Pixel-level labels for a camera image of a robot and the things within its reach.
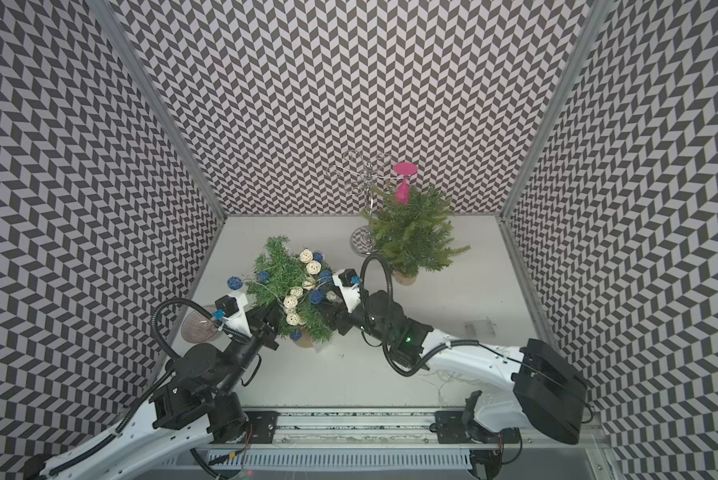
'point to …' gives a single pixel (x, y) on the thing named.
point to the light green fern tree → (413, 237)
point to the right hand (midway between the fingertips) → (326, 301)
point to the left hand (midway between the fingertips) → (281, 303)
